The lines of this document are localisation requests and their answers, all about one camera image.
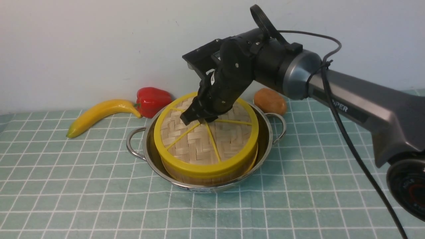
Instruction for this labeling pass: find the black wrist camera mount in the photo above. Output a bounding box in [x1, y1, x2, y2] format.
[182, 39, 224, 80]

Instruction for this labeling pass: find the bamboo steamer basket yellow rim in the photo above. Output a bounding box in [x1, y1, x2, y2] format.
[161, 145, 258, 186]

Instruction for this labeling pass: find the yellow plastic banana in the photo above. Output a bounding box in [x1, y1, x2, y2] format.
[66, 99, 142, 138]

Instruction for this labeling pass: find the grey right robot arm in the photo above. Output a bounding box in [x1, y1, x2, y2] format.
[181, 28, 425, 220]

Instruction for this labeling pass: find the red bell pepper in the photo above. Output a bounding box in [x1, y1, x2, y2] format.
[136, 87, 173, 118]

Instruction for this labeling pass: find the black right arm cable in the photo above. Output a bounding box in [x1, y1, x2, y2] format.
[250, 4, 409, 239]

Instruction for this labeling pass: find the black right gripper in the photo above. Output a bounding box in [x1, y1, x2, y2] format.
[180, 36, 266, 126]

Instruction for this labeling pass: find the brown potato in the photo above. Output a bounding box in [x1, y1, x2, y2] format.
[253, 88, 288, 115]

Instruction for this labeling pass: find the stainless steel pot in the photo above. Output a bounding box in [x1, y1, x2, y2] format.
[126, 103, 287, 194]

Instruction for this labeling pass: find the woven bamboo steamer lid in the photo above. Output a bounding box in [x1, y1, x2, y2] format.
[154, 91, 259, 158]

